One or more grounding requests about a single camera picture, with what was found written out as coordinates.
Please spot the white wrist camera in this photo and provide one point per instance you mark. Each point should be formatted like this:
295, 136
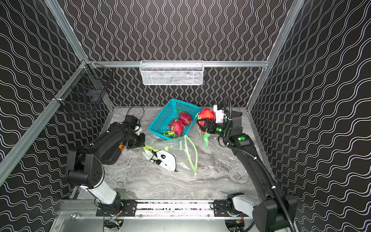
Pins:
218, 110
137, 130

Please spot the teal plastic basket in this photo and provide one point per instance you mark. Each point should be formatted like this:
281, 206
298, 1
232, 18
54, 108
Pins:
160, 125

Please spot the white wire mesh basket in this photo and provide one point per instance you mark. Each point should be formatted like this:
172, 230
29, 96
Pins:
172, 72

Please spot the panda print zip-top bag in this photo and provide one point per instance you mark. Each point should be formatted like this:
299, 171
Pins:
175, 155

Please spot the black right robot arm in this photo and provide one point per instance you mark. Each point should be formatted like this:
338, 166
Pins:
255, 168

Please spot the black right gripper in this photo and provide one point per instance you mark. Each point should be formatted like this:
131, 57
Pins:
212, 123

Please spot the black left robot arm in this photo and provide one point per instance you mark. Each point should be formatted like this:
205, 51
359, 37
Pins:
85, 165

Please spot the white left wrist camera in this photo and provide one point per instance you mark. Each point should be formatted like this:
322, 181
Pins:
137, 130

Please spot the pink dragon fruit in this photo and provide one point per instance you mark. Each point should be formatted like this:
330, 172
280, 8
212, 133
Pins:
185, 118
176, 128
202, 116

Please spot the black wire mesh basket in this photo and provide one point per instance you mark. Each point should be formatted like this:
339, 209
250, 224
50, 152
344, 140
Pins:
85, 96

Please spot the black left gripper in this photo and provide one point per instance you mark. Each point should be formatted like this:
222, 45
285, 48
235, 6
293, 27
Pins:
136, 139

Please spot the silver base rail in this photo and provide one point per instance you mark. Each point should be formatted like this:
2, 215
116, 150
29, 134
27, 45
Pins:
149, 216

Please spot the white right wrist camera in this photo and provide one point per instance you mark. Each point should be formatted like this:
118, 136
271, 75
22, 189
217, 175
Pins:
218, 110

